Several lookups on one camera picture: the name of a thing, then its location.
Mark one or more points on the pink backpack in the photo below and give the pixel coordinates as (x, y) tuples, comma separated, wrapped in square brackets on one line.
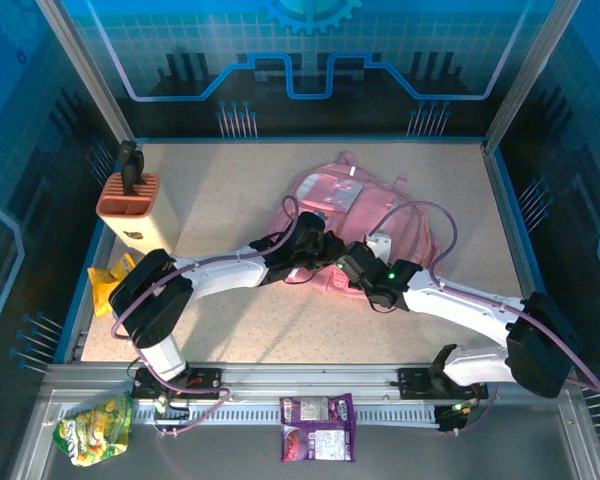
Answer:
[(375, 210)]

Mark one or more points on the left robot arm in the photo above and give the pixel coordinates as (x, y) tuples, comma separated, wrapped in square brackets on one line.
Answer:
[(230, 275)]

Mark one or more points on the aluminium front beam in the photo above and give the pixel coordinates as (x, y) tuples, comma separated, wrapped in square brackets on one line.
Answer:
[(310, 375)]

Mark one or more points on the purple snack packet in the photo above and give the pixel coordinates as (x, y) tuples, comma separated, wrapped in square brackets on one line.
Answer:
[(317, 430)]

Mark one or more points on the cream knife block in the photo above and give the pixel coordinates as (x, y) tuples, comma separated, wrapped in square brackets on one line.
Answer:
[(140, 222)]

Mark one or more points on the yellow snack bag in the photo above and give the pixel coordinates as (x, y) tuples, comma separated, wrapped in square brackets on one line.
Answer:
[(100, 290)]

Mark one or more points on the green snack bag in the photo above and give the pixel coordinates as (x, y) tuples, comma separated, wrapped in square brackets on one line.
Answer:
[(92, 430)]

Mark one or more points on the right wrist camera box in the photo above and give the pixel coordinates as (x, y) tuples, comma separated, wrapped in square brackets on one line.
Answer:
[(379, 246)]

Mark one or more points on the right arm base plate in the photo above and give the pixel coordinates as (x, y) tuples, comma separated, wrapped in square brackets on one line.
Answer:
[(415, 380)]

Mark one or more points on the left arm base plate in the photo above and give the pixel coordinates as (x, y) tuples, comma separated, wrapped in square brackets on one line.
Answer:
[(205, 380)]

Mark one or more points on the aluminium frame post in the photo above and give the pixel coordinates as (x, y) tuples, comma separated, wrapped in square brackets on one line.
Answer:
[(530, 70), (85, 70)]

